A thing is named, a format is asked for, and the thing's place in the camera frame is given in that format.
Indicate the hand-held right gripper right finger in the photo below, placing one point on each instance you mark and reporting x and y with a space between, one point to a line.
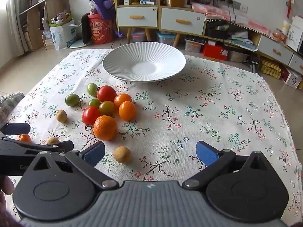
207 152

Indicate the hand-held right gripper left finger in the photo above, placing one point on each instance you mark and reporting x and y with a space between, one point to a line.
93 152

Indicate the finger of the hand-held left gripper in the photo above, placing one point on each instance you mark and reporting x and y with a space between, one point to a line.
47 146
17 128

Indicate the longan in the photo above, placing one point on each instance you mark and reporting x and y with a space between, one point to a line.
122 154
52 140
61 115

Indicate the small mandarin orange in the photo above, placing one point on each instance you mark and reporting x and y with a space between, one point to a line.
23 138

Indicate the large mandarin orange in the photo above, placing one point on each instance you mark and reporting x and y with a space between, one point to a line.
104 127

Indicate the red tomato with stem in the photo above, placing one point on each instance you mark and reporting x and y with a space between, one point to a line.
91 114

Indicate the olive green tomato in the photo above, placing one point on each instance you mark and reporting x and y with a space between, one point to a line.
106 108

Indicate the oval orange tomato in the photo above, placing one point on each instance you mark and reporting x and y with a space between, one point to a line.
127 111

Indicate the round orange tomato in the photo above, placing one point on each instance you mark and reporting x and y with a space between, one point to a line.
122 99

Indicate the white ribbed plate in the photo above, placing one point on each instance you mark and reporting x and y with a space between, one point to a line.
118 61

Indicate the person's left hand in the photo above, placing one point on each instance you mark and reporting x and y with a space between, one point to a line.
6 186

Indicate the grey quilted blanket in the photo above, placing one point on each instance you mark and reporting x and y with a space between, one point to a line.
9 104

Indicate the floral tablecloth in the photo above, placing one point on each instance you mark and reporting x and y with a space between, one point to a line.
189 113

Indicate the grey curtain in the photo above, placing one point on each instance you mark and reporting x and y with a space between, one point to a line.
14 28

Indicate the white shopping bag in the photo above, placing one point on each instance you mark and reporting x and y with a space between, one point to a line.
61 36

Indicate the yellow egg trays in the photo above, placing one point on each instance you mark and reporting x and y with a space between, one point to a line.
271 69

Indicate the clear plastic storage bin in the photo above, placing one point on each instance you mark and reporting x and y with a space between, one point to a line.
194 45
165 39
138 36

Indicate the white red cardboard box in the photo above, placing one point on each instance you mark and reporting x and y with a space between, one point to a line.
292 78

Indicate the grey plush toy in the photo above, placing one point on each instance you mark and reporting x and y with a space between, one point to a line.
59 17

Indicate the black standing panel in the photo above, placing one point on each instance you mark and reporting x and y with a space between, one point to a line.
85 28

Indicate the red snack bucket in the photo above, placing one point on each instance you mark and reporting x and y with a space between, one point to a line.
99 30

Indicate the low wooden cabinet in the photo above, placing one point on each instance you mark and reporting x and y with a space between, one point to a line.
274 46

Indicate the wooden bookshelf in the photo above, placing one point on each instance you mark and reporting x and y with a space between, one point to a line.
56 7

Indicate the pink cloth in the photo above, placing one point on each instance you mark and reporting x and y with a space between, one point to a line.
224 14

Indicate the wooden shelf cabinet with drawer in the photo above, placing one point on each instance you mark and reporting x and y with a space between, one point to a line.
137 16

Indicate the white appliance box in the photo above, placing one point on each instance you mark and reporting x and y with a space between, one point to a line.
294 35

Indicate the purple plush toy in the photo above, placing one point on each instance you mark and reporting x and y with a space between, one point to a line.
104 2

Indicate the blue white thermometer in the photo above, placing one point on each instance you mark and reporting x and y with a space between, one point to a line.
148 2

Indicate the red hanging ornament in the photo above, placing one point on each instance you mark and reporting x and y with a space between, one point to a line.
289 11

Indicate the wall power outlet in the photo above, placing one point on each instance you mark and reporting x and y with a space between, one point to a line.
233 4

